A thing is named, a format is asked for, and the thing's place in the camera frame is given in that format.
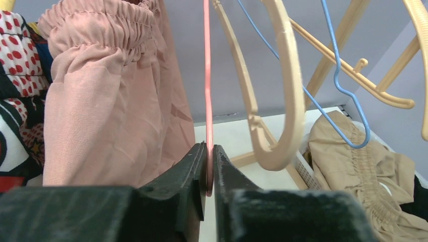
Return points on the yellow hanger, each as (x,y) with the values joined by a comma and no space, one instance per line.
(7,5)

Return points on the comic print shorts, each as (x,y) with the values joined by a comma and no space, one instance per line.
(25,79)

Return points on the pink wire hanger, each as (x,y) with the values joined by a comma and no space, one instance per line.
(208,105)

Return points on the pink shorts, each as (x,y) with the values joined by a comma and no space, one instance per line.
(116,112)

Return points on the wooden clothes rack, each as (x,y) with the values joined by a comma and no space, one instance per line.
(353,14)

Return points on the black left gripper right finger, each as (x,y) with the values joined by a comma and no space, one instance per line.
(246,212)

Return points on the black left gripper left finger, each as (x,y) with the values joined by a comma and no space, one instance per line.
(169,208)

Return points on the blue hanger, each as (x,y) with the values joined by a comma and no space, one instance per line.
(353,97)

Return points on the black shorts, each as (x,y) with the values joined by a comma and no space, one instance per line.
(419,205)

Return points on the beige wooden hanger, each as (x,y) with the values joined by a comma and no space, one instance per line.
(275,156)

